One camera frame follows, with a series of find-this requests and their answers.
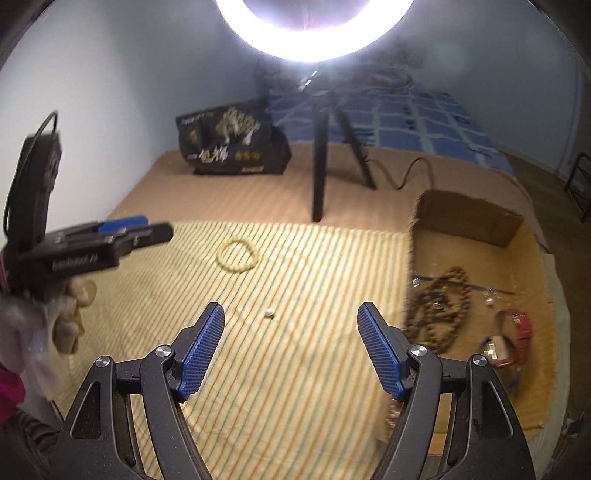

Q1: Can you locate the tan bed sheet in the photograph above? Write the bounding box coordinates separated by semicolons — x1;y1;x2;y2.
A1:
105;142;546;250

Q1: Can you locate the cardboard box tray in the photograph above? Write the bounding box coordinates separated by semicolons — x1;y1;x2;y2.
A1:
409;190;558;438

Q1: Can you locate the black snack bag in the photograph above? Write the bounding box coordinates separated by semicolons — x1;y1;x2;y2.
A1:
175;98;291;176

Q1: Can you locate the black power cable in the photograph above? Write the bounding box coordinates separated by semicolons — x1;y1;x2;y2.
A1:
368;156;435;191

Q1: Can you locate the black tripod stand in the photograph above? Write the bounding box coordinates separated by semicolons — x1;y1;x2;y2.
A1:
299;68;378;223

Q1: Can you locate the blue plaid blanket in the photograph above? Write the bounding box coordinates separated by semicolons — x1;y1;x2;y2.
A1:
338;88;514;176

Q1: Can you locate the left gloved hand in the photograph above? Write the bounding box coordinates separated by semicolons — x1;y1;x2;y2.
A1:
1;276;97;400

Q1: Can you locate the red strap wristwatch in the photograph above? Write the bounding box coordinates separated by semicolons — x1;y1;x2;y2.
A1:
479;308;534;369

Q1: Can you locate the black metal rack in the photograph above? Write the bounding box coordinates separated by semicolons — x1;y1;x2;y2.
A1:
564;152;591;223

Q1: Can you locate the cream bead bracelet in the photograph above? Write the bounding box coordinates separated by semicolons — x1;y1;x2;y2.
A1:
215;238;260;275

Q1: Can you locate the white pearl necklace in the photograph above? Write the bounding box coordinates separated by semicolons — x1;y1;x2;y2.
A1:
373;396;408;444

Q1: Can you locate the brown wooden bead mala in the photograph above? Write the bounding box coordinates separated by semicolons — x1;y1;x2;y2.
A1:
403;266;471;354

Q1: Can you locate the ring light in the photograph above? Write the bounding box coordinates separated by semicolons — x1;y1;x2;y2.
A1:
216;1;413;64

